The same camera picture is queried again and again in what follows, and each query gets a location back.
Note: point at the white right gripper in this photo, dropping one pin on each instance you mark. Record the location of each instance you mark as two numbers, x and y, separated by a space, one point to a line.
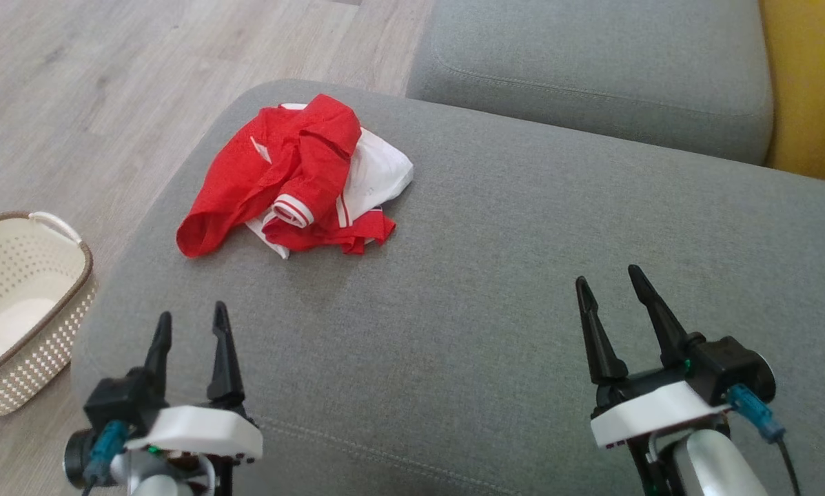
653 413

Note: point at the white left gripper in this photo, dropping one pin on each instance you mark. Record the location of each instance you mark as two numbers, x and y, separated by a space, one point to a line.
198 430

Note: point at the red mesh shorts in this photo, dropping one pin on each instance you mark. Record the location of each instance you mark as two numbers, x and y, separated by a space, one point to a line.
226 179

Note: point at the red number 23 jersey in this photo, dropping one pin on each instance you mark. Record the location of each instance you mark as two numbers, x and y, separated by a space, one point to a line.
371 172

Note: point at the grey sofa seat cushion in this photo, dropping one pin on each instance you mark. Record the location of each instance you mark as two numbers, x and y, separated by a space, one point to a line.
488 289

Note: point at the cream perforated laundry basket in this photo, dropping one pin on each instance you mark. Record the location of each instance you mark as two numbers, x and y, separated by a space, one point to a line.
19 310

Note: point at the grey sofa back cushion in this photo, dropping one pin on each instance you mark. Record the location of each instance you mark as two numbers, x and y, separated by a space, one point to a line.
591 62

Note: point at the yellow pillow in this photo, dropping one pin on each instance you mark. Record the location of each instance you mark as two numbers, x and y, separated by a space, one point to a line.
812 83

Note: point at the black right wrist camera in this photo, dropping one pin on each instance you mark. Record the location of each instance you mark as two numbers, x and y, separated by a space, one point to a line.
732 365

